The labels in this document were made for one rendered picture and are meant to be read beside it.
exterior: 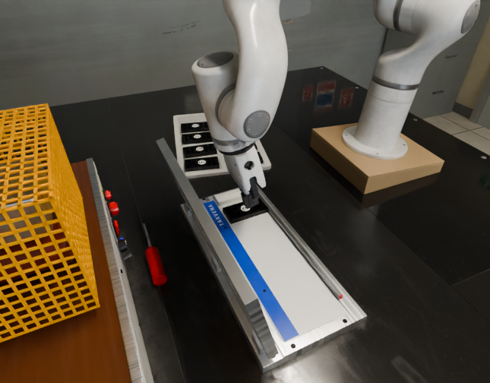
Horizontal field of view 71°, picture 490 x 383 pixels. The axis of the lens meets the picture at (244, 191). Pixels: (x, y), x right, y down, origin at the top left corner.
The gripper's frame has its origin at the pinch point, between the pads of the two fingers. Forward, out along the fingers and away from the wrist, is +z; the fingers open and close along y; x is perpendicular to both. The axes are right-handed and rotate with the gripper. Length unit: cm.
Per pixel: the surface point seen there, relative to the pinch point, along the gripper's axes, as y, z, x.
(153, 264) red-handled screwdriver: -4.2, 1.0, 24.4
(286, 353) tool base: -31.2, 4.5, 9.7
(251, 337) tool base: -26.5, 3.2, 13.4
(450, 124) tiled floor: 128, 153, -245
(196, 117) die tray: 59, 9, -5
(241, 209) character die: 3.0, 5.2, 1.7
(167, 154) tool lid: 5.8, -15.1, 12.6
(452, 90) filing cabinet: 146, 131, -261
